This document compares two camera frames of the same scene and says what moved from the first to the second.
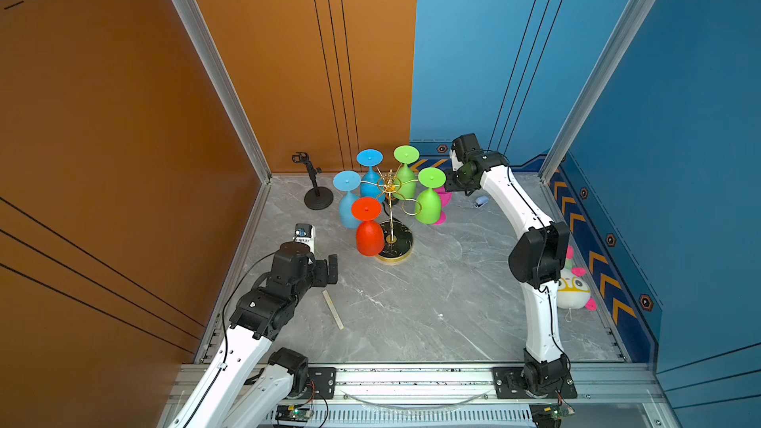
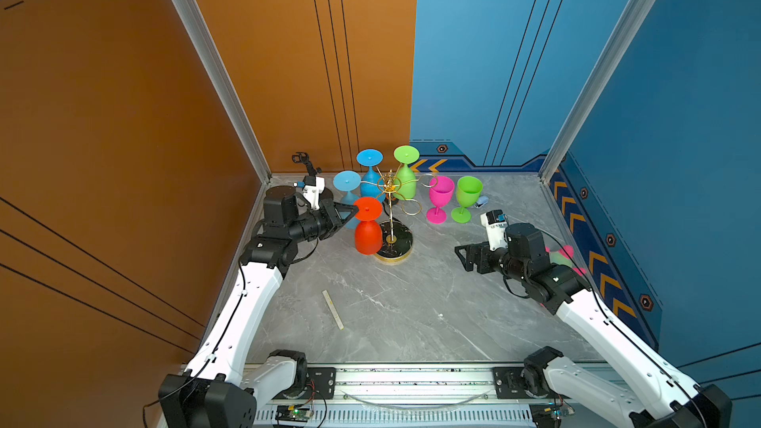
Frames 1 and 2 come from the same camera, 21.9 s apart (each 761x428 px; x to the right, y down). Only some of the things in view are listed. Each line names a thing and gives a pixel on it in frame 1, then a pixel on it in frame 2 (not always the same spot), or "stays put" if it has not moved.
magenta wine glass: [445, 197] stays put
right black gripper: [450, 184] → [483, 250]
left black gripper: [322, 276] → [332, 222]
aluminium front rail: [602, 395] stays put
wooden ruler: [333, 309] stays put
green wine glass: [428, 203] → [469, 190]
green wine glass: [405, 186] stays put
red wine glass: [370, 239] stays put
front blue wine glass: [347, 181] stays put
